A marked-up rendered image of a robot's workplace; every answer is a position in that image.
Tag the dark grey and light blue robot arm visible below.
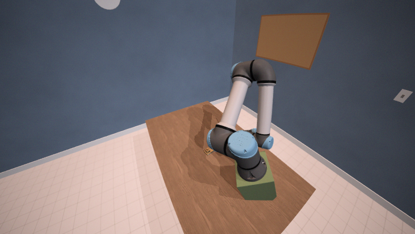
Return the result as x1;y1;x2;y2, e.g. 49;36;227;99
206;59;276;182

